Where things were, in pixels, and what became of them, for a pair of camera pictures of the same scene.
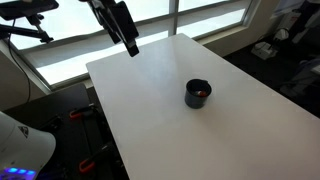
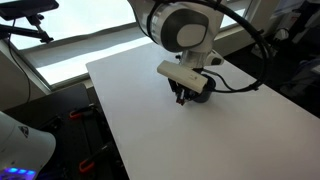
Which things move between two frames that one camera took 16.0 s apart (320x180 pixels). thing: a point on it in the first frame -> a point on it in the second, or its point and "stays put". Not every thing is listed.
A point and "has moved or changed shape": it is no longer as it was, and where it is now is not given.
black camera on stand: [29, 9] stays put
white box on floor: [264, 50] stays put
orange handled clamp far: [77, 112] stays put
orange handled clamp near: [86, 164] stays put
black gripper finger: [132, 48] -> [178, 91]
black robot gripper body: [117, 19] -> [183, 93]
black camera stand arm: [38, 33] stays put
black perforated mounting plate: [83, 147] stays put
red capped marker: [201, 93] has moved or changed shape
